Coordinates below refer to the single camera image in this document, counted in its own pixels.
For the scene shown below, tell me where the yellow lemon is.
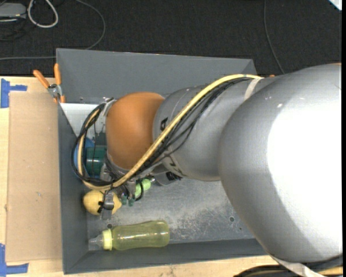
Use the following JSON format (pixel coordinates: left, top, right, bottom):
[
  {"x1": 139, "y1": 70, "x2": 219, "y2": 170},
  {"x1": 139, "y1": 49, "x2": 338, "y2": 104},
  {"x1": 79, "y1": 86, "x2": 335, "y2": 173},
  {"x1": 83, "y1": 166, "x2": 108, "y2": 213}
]
[{"x1": 82, "y1": 189, "x2": 123, "y2": 216}]

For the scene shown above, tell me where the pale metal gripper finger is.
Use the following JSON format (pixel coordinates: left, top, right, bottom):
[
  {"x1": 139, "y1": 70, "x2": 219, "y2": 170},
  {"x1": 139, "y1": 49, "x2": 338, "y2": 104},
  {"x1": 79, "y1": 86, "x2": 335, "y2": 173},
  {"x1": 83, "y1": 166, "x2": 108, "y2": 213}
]
[{"x1": 100, "y1": 190, "x2": 116, "y2": 220}]

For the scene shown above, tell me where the brown cardboard board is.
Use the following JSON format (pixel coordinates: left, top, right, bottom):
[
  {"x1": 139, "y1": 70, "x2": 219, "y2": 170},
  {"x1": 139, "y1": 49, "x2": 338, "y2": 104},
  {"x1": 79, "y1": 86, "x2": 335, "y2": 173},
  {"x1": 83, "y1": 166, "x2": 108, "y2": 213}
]
[{"x1": 5, "y1": 92, "x2": 63, "y2": 263}]

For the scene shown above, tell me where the yellow clear baby bottle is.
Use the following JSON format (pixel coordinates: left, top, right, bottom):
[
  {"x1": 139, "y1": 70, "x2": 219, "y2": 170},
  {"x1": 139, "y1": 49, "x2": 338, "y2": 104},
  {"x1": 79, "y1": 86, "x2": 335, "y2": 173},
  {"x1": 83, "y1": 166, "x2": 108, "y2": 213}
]
[{"x1": 88, "y1": 220, "x2": 171, "y2": 252}]

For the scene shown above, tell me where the black cylinder on white bracket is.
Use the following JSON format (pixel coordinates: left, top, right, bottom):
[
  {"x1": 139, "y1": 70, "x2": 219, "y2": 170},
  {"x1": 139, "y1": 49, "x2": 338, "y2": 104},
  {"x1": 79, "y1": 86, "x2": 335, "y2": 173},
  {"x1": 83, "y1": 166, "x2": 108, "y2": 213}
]
[{"x1": 153, "y1": 169, "x2": 183, "y2": 187}]

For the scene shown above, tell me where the grey metal bin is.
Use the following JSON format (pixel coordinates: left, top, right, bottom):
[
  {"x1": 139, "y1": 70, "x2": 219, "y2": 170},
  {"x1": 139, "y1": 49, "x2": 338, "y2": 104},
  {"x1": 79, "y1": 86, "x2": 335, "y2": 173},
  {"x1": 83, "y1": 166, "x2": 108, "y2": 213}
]
[{"x1": 55, "y1": 48, "x2": 273, "y2": 274}]

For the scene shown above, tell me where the blue round bowl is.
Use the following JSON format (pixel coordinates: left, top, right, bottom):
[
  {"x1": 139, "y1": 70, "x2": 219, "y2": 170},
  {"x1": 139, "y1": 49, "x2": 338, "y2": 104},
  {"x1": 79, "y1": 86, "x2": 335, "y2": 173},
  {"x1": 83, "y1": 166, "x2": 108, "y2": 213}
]
[{"x1": 73, "y1": 137, "x2": 96, "y2": 179}]

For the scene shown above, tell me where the teal plastic container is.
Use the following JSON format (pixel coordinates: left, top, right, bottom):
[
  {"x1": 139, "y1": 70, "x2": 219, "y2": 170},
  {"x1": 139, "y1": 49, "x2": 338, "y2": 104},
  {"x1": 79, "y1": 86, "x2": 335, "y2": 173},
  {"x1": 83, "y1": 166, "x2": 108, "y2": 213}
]
[{"x1": 85, "y1": 147, "x2": 108, "y2": 176}]

